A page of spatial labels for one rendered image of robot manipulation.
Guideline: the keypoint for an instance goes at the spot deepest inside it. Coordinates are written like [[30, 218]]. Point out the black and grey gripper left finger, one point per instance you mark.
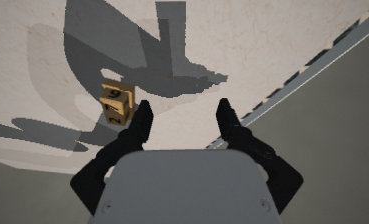
[[89, 183]]

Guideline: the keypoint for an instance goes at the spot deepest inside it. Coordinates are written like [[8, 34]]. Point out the tan calendar cube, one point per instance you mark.
[[114, 101], [117, 119]]

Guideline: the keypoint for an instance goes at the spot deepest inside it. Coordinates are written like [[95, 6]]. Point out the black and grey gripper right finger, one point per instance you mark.
[[284, 181]]

